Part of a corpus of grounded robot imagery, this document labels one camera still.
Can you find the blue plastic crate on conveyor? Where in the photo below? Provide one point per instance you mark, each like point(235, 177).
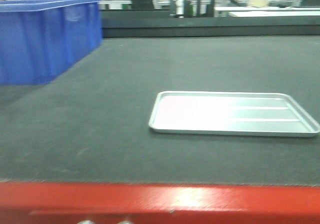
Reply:
point(41, 39)

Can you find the silver metal tray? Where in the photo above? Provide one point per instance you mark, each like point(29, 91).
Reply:
point(231, 113)

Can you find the black conveyor side rail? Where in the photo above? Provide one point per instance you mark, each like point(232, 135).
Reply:
point(152, 23)

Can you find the red conveyor frame edge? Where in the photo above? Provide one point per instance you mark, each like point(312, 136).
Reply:
point(85, 203)

